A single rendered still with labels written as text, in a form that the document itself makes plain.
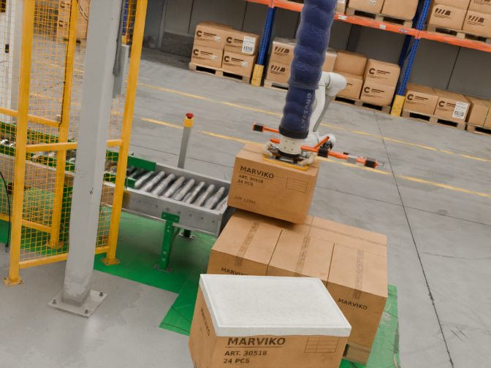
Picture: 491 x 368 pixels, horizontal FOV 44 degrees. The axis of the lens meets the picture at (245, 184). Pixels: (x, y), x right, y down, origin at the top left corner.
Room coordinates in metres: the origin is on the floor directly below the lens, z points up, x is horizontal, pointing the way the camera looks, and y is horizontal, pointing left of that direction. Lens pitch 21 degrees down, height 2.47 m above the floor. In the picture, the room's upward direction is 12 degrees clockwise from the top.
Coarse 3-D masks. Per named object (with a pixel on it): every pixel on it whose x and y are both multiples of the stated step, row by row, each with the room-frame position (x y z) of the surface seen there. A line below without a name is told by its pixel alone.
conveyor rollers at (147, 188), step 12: (12, 144) 4.71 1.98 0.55; (36, 144) 4.90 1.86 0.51; (132, 168) 4.76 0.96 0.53; (144, 180) 4.54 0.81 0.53; (156, 180) 4.59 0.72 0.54; (168, 180) 4.62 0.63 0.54; (180, 180) 4.67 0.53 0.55; (192, 180) 4.72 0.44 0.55; (156, 192) 4.34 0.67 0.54; (168, 192) 4.38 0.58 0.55; (180, 192) 4.42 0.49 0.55; (192, 192) 4.48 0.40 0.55
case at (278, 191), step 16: (240, 160) 4.20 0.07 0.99; (256, 160) 4.21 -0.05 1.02; (320, 160) 4.51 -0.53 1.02; (240, 176) 4.20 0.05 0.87; (256, 176) 4.18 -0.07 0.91; (272, 176) 4.16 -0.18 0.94; (288, 176) 4.15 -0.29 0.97; (304, 176) 4.13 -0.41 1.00; (240, 192) 4.20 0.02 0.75; (256, 192) 4.18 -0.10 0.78; (272, 192) 4.16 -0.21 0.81; (288, 192) 4.14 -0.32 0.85; (304, 192) 4.13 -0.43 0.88; (240, 208) 4.19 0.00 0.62; (256, 208) 4.17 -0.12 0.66; (272, 208) 4.16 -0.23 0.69; (288, 208) 4.14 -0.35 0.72; (304, 208) 4.12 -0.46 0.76
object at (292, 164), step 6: (264, 156) 4.28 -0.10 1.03; (276, 156) 4.25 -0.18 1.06; (270, 162) 4.22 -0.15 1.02; (276, 162) 4.21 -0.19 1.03; (282, 162) 4.22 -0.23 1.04; (288, 162) 4.23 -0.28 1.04; (294, 162) 4.23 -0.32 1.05; (294, 168) 4.19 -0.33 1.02; (300, 168) 4.19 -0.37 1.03; (306, 168) 4.19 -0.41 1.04
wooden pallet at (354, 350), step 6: (348, 342) 3.46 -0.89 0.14; (348, 348) 3.48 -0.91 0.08; (354, 348) 3.45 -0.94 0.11; (360, 348) 3.45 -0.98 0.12; (366, 348) 3.44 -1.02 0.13; (348, 354) 3.46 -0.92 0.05; (354, 354) 3.45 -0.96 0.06; (360, 354) 3.45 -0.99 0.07; (366, 354) 3.44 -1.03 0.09; (348, 360) 3.46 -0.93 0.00; (354, 360) 3.45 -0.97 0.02; (360, 360) 3.45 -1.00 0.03; (366, 360) 3.44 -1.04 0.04
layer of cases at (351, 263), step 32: (256, 224) 4.13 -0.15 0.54; (288, 224) 4.25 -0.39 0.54; (320, 224) 4.37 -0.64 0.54; (224, 256) 3.59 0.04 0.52; (256, 256) 3.63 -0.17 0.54; (288, 256) 3.73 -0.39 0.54; (320, 256) 3.82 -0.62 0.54; (352, 256) 3.93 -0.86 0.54; (384, 256) 4.04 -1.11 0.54; (352, 288) 3.47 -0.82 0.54; (384, 288) 3.55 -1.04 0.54; (352, 320) 3.47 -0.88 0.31
